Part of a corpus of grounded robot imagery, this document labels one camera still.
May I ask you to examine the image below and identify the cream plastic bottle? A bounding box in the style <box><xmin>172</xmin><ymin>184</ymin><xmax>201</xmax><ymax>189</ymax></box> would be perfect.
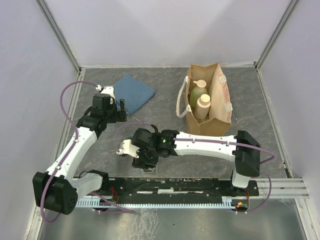
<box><xmin>194</xmin><ymin>94</ymin><xmax>211</xmax><ymax>120</ymax></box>

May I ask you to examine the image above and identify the green pump bottle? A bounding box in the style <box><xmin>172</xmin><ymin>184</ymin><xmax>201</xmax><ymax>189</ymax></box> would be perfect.
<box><xmin>189</xmin><ymin>79</ymin><xmax>208</xmax><ymax>108</ymax></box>

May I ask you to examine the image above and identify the brown canvas bag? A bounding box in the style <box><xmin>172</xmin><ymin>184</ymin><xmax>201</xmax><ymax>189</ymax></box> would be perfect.
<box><xmin>176</xmin><ymin>63</ymin><xmax>233</xmax><ymax>137</ymax></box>

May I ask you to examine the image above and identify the square clear bottle black cap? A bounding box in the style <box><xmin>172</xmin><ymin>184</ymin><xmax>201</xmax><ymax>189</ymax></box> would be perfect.
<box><xmin>143</xmin><ymin>167</ymin><xmax>158</xmax><ymax>174</ymax></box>

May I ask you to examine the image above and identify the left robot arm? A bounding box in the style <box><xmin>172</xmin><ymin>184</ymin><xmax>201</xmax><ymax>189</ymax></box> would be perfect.
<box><xmin>32</xmin><ymin>93</ymin><xmax>127</xmax><ymax>215</ymax></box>

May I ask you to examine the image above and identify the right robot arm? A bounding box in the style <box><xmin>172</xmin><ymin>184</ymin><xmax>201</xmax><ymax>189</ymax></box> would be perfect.
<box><xmin>131</xmin><ymin>128</ymin><xmax>261</xmax><ymax>196</ymax></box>

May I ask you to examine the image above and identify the folded blue cloth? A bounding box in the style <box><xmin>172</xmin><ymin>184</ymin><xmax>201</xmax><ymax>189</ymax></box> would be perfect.
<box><xmin>113</xmin><ymin>74</ymin><xmax>155</xmax><ymax>116</ymax></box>

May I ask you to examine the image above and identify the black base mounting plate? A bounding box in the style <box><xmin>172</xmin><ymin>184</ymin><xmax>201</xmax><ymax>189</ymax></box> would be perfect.
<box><xmin>98</xmin><ymin>177</ymin><xmax>259</xmax><ymax>197</ymax></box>

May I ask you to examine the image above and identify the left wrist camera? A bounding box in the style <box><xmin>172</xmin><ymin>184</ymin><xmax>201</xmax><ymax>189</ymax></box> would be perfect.
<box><xmin>100</xmin><ymin>85</ymin><xmax>116</xmax><ymax>100</ymax></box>

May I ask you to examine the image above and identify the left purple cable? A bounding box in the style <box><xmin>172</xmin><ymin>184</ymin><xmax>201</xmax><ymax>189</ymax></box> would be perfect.
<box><xmin>40</xmin><ymin>80</ymin><xmax>137</xmax><ymax>224</ymax></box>

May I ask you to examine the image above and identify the left aluminium frame post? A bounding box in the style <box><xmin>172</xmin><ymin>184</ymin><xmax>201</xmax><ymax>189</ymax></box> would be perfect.
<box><xmin>35</xmin><ymin>0</ymin><xmax>82</xmax><ymax>73</ymax></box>

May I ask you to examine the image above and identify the aluminium frame post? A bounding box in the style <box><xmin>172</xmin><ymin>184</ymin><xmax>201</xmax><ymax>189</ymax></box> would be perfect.
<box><xmin>254</xmin><ymin>0</ymin><xmax>300</xmax><ymax>70</ymax></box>
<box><xmin>35</xmin><ymin>0</ymin><xmax>82</xmax><ymax>73</ymax></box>

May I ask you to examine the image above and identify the right aluminium frame post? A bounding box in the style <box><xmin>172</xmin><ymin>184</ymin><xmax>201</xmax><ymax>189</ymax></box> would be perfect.
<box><xmin>254</xmin><ymin>0</ymin><xmax>300</xmax><ymax>70</ymax></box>

